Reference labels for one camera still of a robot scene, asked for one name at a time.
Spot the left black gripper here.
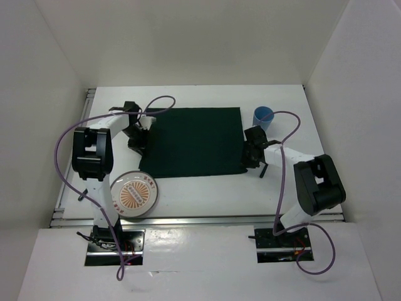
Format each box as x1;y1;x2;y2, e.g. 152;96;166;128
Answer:
122;125;150;157

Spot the dark green cloth napkin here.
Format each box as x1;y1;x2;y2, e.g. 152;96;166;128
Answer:
139;107;247;178

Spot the orange sunburst patterned plate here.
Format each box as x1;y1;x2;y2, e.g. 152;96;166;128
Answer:
110;171;159;218

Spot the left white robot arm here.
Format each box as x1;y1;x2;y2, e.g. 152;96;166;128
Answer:
72;102;155;229

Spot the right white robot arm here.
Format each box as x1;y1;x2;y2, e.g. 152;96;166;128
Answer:
241;126;346;246

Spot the blue plastic cup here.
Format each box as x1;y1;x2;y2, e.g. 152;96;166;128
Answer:
253;106;274;132

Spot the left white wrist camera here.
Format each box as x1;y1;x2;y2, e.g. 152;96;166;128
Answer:
138;115;156;130

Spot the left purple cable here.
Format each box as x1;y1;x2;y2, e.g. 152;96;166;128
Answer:
53;95;176;282

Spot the gold knife black handle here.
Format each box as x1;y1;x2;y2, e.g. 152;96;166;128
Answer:
259;164;268;179

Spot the gold fork black handle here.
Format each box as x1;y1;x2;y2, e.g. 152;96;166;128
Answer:
78;189;88;201

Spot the aluminium table frame rail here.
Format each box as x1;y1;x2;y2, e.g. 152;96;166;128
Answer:
49;87;345;230

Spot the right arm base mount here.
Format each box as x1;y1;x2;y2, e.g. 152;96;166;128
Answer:
248;228;314;263

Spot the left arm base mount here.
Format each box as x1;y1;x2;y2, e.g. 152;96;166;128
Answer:
76;230;145;267

